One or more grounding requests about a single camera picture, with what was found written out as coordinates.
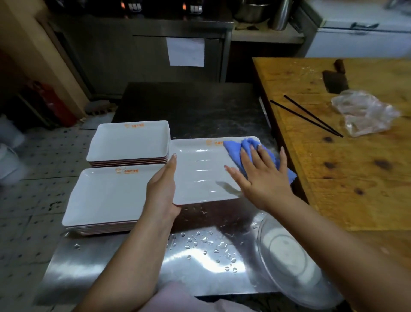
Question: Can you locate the black chopstick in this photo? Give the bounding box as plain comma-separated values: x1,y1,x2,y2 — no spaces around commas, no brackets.
283,95,344,138
269,100,342,138

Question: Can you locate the white chest freezer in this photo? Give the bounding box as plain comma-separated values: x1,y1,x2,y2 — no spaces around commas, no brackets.
297,0,411,58

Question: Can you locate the stainless steel cabinet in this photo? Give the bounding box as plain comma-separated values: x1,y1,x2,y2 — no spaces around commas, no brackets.
42,14,234,97

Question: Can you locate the steel cleaver with dark handle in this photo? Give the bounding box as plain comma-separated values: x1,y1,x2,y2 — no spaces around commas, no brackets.
322,59,350,94

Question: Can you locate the person's left hand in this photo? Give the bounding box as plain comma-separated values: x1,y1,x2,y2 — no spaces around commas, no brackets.
143,153,182,222

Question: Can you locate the black induction cooker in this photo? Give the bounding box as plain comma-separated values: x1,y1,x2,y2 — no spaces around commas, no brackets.
120,0,143,13
182,1,203,15

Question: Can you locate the red fire extinguisher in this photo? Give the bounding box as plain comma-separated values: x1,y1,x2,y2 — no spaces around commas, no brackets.
32,80,77,128

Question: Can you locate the steel work table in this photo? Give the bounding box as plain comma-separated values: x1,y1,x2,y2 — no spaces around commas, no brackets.
32,82,341,306

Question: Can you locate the grey brick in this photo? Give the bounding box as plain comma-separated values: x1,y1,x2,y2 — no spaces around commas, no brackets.
84,100,113,116

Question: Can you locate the white rectangular plate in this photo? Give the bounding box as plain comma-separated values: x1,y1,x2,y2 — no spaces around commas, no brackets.
168,136,277,206

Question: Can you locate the loose light floor tile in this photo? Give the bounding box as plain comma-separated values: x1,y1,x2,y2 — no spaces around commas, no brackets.
80,113,115,130

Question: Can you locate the person's right hand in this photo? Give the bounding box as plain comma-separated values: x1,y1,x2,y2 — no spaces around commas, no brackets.
224,144,296,213

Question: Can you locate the person's left forearm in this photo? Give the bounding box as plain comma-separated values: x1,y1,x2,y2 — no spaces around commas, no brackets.
74,209,180,312

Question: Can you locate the steel jug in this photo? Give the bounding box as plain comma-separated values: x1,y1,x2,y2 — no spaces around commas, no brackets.
269,0,293,31

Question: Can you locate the person's right forearm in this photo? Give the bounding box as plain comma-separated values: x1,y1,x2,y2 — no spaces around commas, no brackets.
271,194,411,312

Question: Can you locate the stack of white plates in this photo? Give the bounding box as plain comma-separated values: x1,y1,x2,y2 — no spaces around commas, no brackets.
62,164,166,236
86,120,171,168

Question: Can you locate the crumpled clear plastic bag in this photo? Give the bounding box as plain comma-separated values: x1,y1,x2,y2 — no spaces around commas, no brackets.
331,90,401,138

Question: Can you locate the blue cloth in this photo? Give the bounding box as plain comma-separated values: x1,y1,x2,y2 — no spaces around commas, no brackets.
223,138,298,184

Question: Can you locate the steel basin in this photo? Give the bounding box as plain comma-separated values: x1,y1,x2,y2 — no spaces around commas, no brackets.
232,0,272,24

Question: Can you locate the wooden table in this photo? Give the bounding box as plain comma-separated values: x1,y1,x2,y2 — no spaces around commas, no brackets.
252,57,411,267

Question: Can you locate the clear glass bowl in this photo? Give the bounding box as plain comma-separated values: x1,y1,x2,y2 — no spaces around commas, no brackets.
256,213,344,310

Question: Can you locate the white paper sheet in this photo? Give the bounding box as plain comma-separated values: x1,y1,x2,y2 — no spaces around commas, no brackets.
166,37,206,67

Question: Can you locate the beige side counter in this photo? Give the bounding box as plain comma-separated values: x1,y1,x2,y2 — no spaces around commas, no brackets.
231,21,305,44

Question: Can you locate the white plastic bucket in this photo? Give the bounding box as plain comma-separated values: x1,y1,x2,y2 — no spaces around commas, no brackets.
0,143,23,184
0,115,26,147

